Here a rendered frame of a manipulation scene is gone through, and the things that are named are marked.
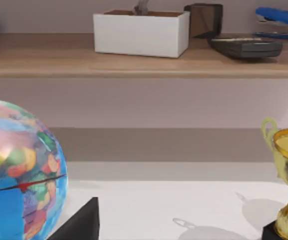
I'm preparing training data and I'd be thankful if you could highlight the dark brown box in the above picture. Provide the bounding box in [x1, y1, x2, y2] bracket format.
[183, 3, 224, 39]

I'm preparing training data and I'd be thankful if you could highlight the colourful globe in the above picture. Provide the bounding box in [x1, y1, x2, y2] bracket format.
[0, 97, 69, 240]

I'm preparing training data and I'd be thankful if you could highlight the blue stapler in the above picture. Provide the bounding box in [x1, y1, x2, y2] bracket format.
[252, 6, 288, 40]

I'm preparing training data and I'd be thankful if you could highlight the white rectangular plant pot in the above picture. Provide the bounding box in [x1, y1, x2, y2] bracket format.
[92, 0, 191, 59]

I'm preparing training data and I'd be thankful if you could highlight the wooden shelf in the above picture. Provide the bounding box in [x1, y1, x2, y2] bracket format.
[0, 32, 288, 79]

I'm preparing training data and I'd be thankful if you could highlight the dark grey calculator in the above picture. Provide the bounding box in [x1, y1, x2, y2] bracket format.
[207, 36, 284, 59]

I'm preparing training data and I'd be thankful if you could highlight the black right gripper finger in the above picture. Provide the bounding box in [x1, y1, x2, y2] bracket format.
[46, 196, 100, 240]

